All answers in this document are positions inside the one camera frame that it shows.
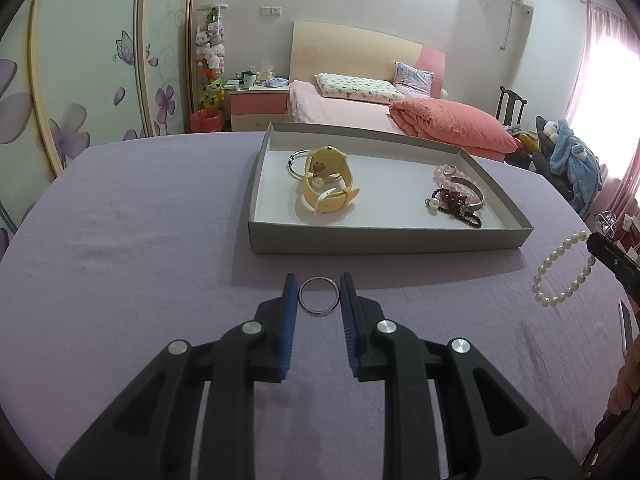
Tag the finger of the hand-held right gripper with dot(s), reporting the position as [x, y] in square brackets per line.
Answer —
[615, 260]

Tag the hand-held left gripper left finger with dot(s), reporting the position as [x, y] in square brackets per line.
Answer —
[285, 330]

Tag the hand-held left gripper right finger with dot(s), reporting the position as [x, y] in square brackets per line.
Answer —
[351, 330]

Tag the yellow wrist watch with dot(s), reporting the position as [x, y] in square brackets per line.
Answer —
[330, 195]

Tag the grey cardboard tray box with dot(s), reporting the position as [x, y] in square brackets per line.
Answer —
[390, 195]

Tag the small silver earring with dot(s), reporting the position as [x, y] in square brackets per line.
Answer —
[432, 203]

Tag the person's right hand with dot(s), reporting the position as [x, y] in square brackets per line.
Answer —
[625, 380]

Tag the blue plush robe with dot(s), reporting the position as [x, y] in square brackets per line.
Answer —
[575, 165]

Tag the purple tablecloth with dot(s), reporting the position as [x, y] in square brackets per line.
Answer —
[150, 235]

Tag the thin silver bangle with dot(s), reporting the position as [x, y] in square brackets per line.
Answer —
[296, 155]

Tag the dark wooden chair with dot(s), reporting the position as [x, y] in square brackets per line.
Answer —
[511, 105]

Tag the pink curtain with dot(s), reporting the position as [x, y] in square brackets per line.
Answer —
[607, 70]

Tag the orange quilt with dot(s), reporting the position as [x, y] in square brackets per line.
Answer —
[450, 120]

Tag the pink bed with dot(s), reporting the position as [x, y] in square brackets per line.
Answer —
[340, 110]

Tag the red trash bin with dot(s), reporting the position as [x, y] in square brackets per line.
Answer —
[205, 121]

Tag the pink and white nightstand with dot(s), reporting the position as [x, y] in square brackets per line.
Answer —
[255, 107]

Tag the white floral pillow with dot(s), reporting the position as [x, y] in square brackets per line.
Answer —
[357, 87]

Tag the white air conditioner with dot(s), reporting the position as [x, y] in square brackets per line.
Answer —
[487, 35]

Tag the tissue box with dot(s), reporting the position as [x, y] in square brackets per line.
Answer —
[266, 71]

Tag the purple patterned pillow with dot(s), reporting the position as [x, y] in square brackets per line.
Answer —
[412, 77]

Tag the beige and pink headboard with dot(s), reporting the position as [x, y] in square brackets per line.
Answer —
[350, 47]

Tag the clear tube of plush toys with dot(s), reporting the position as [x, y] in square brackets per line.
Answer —
[210, 45]

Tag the flower printed wardrobe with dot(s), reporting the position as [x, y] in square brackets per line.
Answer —
[90, 60]

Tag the wall switch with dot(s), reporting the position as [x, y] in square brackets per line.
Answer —
[270, 10]

